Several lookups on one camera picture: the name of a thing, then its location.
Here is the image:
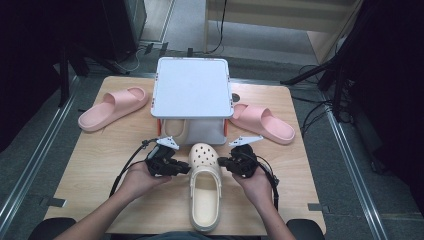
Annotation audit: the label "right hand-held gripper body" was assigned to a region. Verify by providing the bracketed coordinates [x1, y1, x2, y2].
[228, 134, 264, 179]

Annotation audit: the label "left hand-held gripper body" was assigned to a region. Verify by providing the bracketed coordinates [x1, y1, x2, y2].
[144, 135, 180, 178]

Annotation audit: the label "cream perforated clog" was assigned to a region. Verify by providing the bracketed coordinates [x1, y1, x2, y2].
[188, 142, 223, 233]
[160, 118, 188, 139]

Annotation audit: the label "pink slide slipper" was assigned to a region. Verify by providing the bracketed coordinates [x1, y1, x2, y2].
[77, 86, 150, 132]
[229, 103, 296, 145]

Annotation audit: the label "white two-tier shoe rack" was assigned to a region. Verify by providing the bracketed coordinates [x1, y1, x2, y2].
[150, 56, 235, 147]

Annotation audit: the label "person's left hand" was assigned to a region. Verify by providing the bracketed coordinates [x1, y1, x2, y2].
[116, 161, 173, 203]

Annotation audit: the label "person's right hand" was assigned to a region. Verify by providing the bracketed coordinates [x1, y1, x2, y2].
[232, 165, 274, 209]

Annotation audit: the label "person's grey-blue shirt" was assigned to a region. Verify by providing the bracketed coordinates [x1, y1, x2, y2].
[133, 230, 268, 240]

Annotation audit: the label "grey floor tape strip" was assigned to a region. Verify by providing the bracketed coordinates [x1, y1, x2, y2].
[307, 202, 331, 214]
[39, 196, 68, 208]

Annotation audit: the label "black metal stand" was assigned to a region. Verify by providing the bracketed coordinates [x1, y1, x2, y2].
[56, 43, 131, 108]
[279, 39, 354, 123]

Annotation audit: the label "black cabinet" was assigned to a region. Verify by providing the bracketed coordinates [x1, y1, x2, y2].
[99, 0, 148, 63]

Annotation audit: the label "light wooden furniture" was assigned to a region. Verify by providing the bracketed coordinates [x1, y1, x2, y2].
[203, 0, 364, 64]

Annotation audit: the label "left hand-held gripper black cable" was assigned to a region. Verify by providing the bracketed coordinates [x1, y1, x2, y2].
[108, 138, 159, 199]

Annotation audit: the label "hand-held gripper black cable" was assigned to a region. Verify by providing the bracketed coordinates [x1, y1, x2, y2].
[254, 154, 280, 212]
[108, 138, 159, 199]

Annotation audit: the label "right hand-held gripper black cable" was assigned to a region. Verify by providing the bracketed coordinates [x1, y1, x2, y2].
[254, 154, 280, 212]

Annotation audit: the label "black floor cables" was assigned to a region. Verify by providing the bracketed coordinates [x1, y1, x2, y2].
[291, 63, 334, 136]

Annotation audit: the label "white floor cable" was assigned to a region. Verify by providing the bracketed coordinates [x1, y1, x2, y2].
[116, 46, 148, 73]

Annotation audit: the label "metal floor rail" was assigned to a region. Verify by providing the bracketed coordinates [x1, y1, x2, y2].
[324, 103, 389, 240]
[0, 76, 81, 231]

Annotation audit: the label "hanging black cable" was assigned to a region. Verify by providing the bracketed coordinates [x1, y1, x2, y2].
[206, 0, 228, 55]

